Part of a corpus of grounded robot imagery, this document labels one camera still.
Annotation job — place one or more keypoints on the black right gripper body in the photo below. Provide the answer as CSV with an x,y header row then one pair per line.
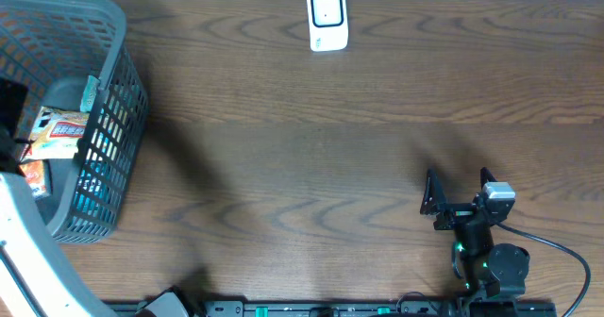
x,y
456,214

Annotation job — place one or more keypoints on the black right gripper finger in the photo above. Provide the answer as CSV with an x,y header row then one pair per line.
x,y
485,177
434,200

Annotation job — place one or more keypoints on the blue mouthwash bottle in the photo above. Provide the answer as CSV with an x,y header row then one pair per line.
x,y
103,178

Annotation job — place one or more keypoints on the orange tissue pack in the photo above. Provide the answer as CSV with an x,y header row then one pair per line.
x,y
37,176

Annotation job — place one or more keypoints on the mint green wipes pack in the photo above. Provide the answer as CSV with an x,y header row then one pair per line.
x,y
89,94

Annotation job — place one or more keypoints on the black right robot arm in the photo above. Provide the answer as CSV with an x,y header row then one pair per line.
x,y
493,270

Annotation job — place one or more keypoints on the white barcode scanner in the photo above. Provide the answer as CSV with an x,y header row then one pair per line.
x,y
328,25

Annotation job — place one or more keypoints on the grey plastic shopping basket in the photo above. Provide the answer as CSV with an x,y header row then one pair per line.
x,y
53,47

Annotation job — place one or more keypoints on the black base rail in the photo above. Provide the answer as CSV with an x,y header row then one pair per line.
x,y
412,307

